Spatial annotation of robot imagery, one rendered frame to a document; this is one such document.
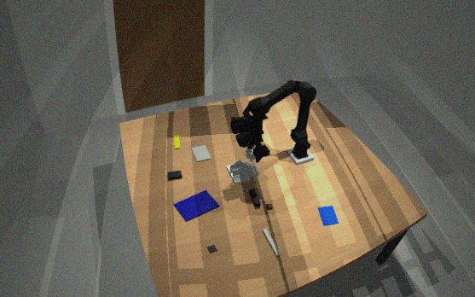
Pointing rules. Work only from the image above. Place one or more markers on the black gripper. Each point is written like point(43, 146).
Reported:
point(260, 151)

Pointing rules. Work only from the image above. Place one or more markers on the white flat bar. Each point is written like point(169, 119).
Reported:
point(269, 239)

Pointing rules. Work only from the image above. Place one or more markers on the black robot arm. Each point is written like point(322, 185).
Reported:
point(261, 106)

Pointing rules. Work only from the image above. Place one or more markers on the yellow flat bar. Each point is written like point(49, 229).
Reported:
point(177, 141)

